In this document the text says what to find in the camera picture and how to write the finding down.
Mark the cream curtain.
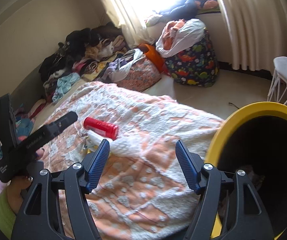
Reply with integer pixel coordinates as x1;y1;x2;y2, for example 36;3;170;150
93;0;157;51
213;0;287;72

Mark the white bag of clothes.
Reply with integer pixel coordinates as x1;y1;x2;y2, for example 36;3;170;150
155;18;207;58

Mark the white foam net sleeve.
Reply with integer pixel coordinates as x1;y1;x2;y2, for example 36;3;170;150
87;129;144;156

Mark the red plastic bottle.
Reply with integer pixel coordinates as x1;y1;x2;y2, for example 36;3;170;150
83;116;119;140

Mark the white garment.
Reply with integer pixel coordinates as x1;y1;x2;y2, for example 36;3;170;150
107;48;147;82

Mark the person's left hand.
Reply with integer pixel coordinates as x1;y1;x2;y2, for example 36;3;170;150
8;148;45;215

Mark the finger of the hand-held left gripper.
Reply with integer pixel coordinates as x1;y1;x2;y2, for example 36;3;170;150
44;111;79;135

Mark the pile of clothes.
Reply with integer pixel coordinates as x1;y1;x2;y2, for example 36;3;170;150
38;22;132;103

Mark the dinosaur print fabric basket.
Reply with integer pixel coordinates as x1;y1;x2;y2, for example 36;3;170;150
164;32;221;88

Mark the orange bag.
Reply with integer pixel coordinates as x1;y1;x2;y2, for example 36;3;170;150
137;43;167;76

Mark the orange and white fleece blanket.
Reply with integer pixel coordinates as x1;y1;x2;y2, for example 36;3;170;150
36;81;226;240

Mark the yellow snack wrapper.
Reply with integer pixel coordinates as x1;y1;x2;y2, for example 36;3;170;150
84;144;97;156

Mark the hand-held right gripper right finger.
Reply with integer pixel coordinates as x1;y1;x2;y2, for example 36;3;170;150
175;139;275;240

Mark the floral fabric cushion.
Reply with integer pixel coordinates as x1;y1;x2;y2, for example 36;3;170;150
113;57;162;92

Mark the yellow trash bin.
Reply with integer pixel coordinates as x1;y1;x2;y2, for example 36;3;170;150
205;101;287;240

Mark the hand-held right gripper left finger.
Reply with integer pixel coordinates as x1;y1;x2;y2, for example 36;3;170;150
11;138;111;240

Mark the colourful cloth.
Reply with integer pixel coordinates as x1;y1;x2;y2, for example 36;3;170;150
13;104;37;141

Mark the bedding on windowsill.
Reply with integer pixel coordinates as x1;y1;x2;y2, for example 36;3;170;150
144;0;221;27

